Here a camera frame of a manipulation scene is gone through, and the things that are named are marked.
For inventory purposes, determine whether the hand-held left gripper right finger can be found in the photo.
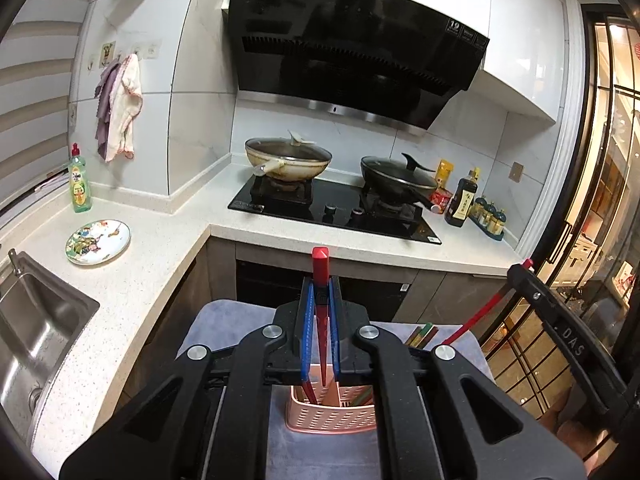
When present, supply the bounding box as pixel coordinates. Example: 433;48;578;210
327;276;587;480

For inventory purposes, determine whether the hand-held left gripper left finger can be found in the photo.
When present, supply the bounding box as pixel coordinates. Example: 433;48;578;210
60;276;317;480

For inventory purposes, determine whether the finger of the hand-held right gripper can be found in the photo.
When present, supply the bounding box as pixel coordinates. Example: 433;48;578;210
506;261;630;413

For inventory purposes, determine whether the bright red chopstick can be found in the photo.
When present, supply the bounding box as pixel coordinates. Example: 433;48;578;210
311;246;331;387
440;258;534;346

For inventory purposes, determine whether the pink perforated utensil holder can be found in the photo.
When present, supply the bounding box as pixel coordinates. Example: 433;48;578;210
285;382;378;433

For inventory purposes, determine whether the green chopstick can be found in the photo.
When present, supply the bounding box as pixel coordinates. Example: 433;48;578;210
347;324;431;408

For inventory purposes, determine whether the black built-in appliance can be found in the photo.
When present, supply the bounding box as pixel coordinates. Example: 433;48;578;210
235;260;418;323

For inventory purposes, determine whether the blue-grey fleece mat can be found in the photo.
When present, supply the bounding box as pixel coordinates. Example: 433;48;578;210
175;299;493;480

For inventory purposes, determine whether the black gas stove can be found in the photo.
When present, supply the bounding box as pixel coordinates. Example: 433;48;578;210
227;177;443;246

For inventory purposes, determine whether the spice jar set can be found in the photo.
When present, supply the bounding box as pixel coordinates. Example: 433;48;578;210
472;195;508;241

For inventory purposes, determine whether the speckled kitchen counter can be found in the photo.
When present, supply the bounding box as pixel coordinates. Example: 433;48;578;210
0;162;523;461

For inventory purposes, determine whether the black wok with lid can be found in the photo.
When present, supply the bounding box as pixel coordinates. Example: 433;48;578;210
360;152;448;211

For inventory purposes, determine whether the dark soy sauce bottle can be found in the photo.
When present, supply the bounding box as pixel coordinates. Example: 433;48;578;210
444;167;481;227

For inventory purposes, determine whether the beige wok with lid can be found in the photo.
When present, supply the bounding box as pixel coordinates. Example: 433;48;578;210
244;130;333;182

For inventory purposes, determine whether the glass sliding door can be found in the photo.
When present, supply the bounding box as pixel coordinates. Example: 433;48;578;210
520;10;640;411

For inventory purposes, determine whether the yellow seasoning packet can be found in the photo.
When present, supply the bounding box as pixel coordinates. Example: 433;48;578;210
434;159;456;191

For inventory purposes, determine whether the decorated plate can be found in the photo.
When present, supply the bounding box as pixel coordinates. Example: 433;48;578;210
65;219;132;267

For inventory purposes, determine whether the stainless steel sink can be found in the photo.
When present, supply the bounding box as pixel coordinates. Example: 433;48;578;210
0;247;101;456

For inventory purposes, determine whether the green dish soap bottle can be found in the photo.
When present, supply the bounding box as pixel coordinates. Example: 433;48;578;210
67;142;95;214

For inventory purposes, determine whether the white hanging cloth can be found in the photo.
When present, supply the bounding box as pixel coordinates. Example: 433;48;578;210
106;52;144;161

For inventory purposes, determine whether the black range hood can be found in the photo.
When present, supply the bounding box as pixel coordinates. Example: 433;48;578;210
221;0;491;131

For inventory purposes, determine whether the purple hanging cloth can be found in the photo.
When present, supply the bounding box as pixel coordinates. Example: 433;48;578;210
94;60;126;162

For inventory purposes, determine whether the window blind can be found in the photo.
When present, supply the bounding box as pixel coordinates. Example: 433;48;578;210
0;0;113;211

